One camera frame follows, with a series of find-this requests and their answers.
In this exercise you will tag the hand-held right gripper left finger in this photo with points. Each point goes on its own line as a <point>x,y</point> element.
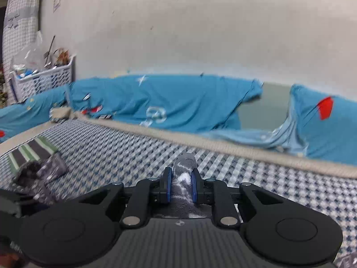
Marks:
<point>167,185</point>

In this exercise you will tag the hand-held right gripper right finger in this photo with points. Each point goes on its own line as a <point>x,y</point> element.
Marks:
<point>194,187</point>

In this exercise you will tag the grey doodle print fleece garment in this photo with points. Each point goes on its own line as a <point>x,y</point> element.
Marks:
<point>182,178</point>

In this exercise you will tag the green striped folded garment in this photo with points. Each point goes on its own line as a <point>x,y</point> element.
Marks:
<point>30,150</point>

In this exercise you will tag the blue airplane print bed cover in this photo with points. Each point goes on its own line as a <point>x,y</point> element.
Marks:
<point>181,103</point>

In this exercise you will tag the grey cushion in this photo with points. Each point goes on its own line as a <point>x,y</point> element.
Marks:
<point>262,106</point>

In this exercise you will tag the white plastic basket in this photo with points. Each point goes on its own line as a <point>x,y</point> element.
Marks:
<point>44,82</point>

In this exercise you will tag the blue and white box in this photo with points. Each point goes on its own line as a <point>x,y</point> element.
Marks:
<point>25,74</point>

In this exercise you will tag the clear plastic bag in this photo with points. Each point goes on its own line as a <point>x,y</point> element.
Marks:
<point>28,55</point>

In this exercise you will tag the grey checked curtain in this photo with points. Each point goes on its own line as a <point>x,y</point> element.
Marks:
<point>22,19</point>

